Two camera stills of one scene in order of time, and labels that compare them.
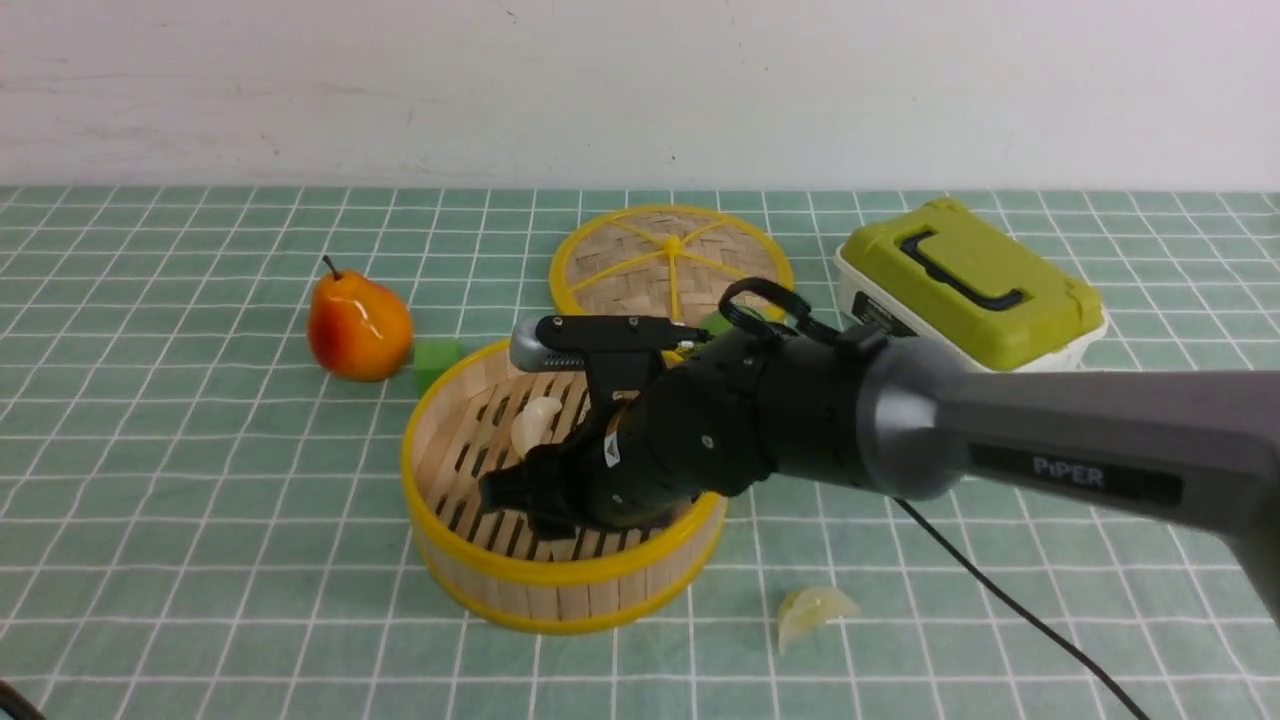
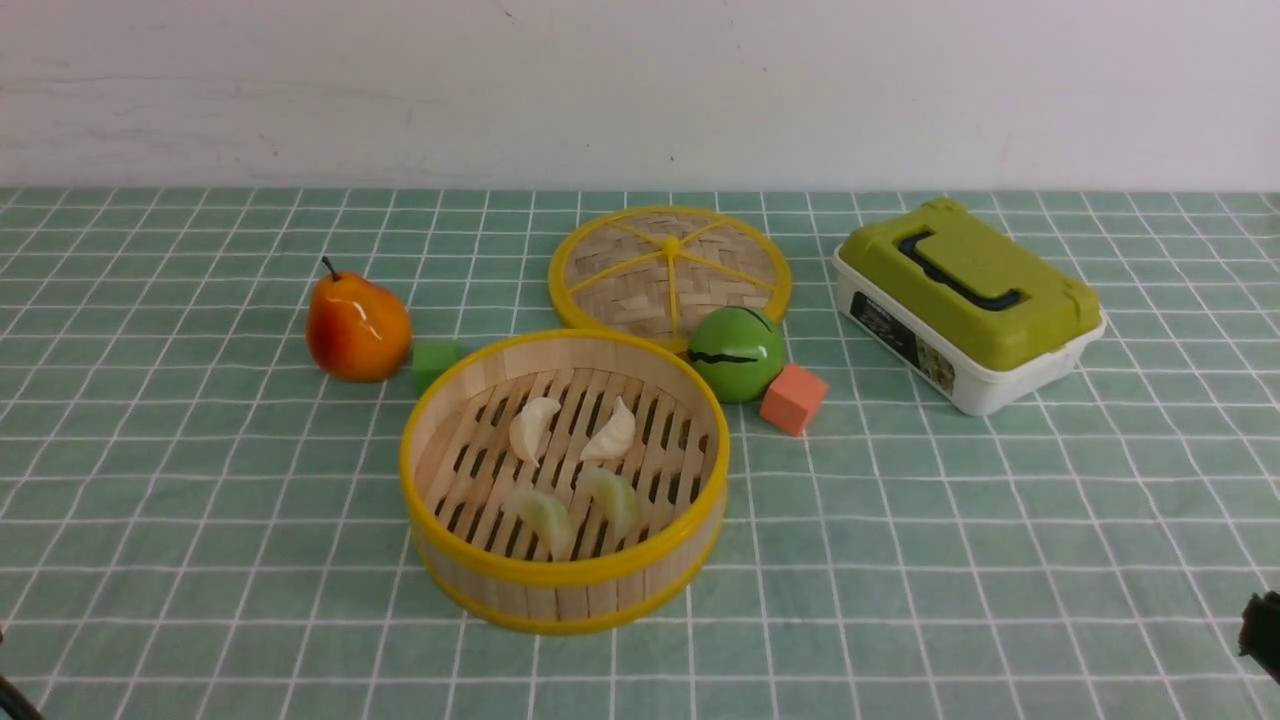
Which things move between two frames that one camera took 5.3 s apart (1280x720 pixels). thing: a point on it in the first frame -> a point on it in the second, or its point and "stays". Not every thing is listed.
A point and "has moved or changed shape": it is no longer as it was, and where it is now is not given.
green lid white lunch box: x=944 y=271 stays
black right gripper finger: x=520 y=487 -> x=1260 y=630
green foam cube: x=432 y=359 stays
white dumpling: x=530 y=426 stays
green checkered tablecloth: x=199 y=521 stays
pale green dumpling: x=804 y=609 has moved or changed shape
